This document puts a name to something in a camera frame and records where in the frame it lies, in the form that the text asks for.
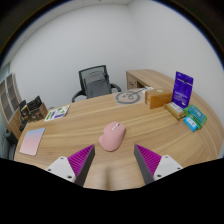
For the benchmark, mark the pink blue gradient mouse pad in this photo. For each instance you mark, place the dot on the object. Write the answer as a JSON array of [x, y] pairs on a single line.
[[32, 141]]

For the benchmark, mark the blue packet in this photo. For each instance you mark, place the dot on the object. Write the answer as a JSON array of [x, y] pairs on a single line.
[[190, 124]]

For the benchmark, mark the grey backpack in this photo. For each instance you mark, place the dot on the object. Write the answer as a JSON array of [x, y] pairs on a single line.
[[96, 85]]

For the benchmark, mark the black leather armchair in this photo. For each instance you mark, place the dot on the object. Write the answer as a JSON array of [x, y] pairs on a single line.
[[9, 143]]

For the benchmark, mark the small yellow box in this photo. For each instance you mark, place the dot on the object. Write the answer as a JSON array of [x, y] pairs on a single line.
[[175, 110]]

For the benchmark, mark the green packet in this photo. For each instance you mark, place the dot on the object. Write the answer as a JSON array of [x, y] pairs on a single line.
[[197, 115]]

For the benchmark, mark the wide dark brown coffee box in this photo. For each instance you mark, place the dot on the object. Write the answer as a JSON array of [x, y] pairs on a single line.
[[39, 114]]

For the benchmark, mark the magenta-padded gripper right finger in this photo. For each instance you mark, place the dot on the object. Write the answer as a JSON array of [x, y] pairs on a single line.
[[165, 165]]

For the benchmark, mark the white green purple sticker sheet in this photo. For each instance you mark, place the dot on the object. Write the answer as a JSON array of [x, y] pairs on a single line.
[[57, 113]]

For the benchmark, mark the purple standing card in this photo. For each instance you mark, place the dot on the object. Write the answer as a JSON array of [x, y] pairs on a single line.
[[182, 88]]

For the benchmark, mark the wooden side desk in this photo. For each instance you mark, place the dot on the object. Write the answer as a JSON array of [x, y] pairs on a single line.
[[150, 76]]

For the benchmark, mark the grey round logo mat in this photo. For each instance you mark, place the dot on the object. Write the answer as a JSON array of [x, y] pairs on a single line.
[[120, 97]]

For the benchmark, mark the black mesh office chair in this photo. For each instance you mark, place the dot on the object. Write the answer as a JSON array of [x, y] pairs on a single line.
[[82, 75]]

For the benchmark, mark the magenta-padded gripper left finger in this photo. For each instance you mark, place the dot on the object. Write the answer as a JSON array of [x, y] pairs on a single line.
[[63, 165]]

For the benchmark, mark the pink computer mouse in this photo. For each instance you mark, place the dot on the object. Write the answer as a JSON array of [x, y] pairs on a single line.
[[112, 136]]

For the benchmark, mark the wooden shelf cabinet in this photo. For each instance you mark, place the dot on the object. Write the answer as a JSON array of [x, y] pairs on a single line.
[[8, 100]]

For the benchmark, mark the black printed box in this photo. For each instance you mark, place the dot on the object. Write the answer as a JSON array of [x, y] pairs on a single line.
[[34, 104]]

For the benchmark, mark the orange brown cardboard box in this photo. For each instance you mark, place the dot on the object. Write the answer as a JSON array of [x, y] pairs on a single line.
[[159, 98]]

